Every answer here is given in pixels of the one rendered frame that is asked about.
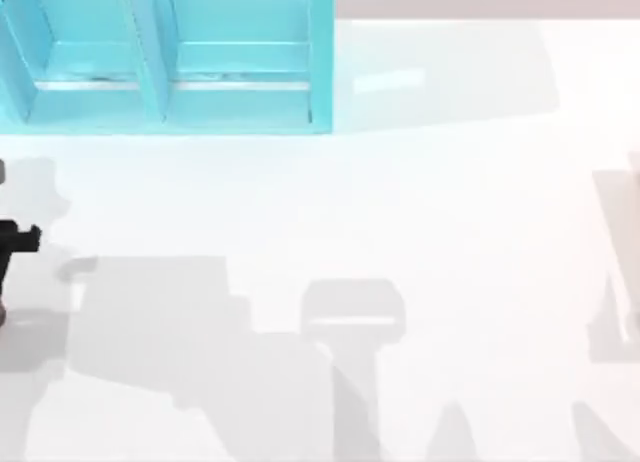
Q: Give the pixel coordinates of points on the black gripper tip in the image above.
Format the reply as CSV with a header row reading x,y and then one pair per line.
x,y
15,239

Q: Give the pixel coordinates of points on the light blue rack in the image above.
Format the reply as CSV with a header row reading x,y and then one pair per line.
x,y
240,57

